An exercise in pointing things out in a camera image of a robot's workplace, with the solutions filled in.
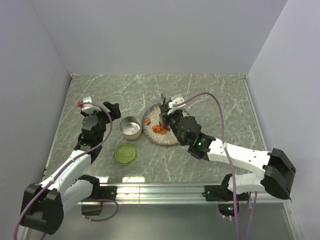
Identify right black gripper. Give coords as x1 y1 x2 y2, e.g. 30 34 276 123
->
159 103 187 146

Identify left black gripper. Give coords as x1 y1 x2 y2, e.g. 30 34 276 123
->
81 101 121 143

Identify metal food tongs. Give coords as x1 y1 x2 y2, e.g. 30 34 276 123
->
159 92 169 130

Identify orange chicken wing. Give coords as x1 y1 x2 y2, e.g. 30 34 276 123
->
152 125 163 134

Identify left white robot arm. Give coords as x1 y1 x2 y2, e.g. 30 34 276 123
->
15 97 121 235

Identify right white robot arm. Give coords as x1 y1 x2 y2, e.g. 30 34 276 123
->
159 101 296 202

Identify speckled ceramic plate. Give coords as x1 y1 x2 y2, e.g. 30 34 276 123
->
142 103 180 146

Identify green round lid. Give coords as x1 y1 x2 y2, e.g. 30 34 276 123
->
114 143 138 165

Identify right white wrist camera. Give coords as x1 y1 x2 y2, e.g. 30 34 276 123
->
168 93 186 109

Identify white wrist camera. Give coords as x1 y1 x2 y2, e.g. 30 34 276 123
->
168 93 186 109
77 96 99 114

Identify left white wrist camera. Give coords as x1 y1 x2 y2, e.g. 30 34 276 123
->
77 96 99 114

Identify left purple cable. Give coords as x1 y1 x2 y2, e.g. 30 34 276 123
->
12 102 120 240

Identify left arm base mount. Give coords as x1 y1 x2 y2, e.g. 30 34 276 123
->
78 174 118 201

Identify aluminium mounting rail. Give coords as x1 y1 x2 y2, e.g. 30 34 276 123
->
77 182 292 205

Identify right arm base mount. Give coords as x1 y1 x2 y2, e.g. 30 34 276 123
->
202 173 234 202

